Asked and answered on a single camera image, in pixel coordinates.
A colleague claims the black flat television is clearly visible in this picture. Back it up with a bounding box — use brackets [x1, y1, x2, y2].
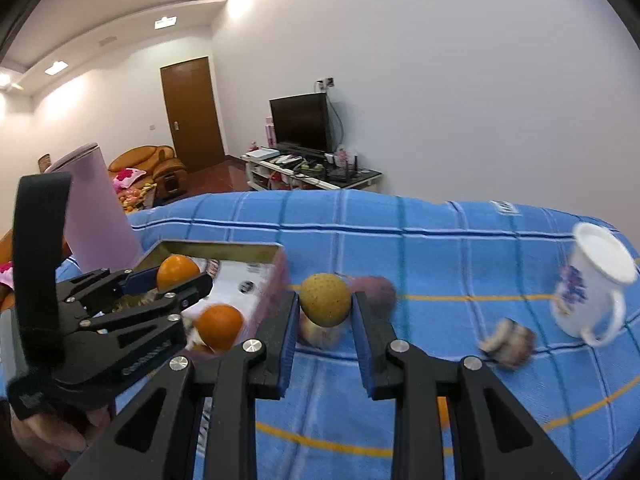
[269, 92, 335, 153]

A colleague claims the orange leather sofa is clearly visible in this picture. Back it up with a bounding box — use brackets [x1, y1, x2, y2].
[108, 145, 187, 198]

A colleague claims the white mug with blue flowers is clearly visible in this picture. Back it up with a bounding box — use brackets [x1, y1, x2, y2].
[550, 222, 638, 346]

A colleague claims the blue plaid blanket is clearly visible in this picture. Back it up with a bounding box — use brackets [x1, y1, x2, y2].
[0, 191, 640, 480]

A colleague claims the black router with antennas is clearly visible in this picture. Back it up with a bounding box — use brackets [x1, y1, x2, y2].
[325, 152, 362, 181]

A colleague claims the round purple root vegetable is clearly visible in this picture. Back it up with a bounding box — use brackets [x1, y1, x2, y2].
[350, 275, 398, 318]

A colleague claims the black power cable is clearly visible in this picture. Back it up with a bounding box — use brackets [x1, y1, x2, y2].
[327, 90, 346, 151]

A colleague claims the low coffee table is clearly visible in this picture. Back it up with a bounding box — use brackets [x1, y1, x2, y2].
[117, 182, 161, 211]

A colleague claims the small orange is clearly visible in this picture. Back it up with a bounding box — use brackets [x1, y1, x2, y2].
[156, 255, 202, 291]

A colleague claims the small yellow round fruit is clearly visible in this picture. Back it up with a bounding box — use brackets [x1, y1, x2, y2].
[299, 272, 352, 327]

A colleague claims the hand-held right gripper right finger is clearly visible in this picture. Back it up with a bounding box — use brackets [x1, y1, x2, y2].
[351, 291, 581, 480]

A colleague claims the cut taro piece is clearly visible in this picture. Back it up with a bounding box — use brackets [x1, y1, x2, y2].
[479, 317, 537, 371]
[299, 312, 348, 350]

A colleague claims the person's left hand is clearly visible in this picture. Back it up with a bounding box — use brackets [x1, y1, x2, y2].
[10, 400, 113, 476]

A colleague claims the white television stand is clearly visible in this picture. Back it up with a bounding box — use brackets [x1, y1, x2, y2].
[241, 149, 383, 193]

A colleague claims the floral sofa cushion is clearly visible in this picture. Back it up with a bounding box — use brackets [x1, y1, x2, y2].
[112, 167, 146, 188]

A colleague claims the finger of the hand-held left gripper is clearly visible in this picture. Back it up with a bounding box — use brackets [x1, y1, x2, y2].
[60, 274, 215, 396]
[56, 267, 161, 306]

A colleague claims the light purple tumbler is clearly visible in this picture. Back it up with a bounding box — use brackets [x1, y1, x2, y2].
[45, 142, 146, 271]

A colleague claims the large orange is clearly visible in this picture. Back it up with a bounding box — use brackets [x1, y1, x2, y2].
[194, 304, 244, 352]

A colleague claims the brown wooden door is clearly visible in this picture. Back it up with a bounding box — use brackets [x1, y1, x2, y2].
[160, 56, 226, 173]

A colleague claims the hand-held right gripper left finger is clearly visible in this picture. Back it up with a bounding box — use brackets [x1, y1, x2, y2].
[62, 290, 301, 480]

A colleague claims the pink tin box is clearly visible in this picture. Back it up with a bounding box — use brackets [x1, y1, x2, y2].
[131, 240, 291, 356]

